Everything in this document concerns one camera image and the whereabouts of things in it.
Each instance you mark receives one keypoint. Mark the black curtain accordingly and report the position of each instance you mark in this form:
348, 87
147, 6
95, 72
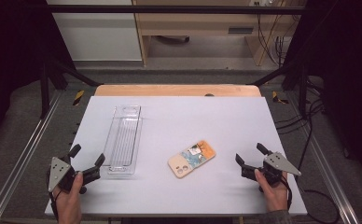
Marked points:
11, 62
350, 77

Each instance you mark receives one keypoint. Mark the black frame stand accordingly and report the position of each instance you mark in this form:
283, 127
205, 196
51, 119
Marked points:
294, 77
54, 77

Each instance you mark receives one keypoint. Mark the wooden table board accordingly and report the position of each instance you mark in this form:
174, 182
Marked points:
176, 90

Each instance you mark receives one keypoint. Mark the aluminium rail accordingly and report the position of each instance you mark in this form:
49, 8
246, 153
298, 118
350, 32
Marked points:
23, 152
328, 168

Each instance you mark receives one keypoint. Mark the person's right hand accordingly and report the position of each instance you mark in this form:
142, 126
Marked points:
274, 196

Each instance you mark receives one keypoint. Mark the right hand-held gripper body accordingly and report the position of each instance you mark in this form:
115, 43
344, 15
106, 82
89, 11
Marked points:
278, 164

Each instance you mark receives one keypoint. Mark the black horizontal frame bar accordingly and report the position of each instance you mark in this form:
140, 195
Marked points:
169, 9

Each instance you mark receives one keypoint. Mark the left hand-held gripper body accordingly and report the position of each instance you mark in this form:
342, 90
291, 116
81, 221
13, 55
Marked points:
58, 172

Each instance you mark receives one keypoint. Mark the person's left hand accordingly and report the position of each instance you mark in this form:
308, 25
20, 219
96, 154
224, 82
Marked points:
70, 199

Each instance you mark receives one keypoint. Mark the clear plastic container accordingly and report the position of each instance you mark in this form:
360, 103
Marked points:
123, 140

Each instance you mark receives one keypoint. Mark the yellow black tape strip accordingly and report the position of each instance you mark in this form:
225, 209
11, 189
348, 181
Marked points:
78, 97
277, 97

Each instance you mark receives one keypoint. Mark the white cabinet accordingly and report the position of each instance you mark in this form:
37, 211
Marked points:
98, 34

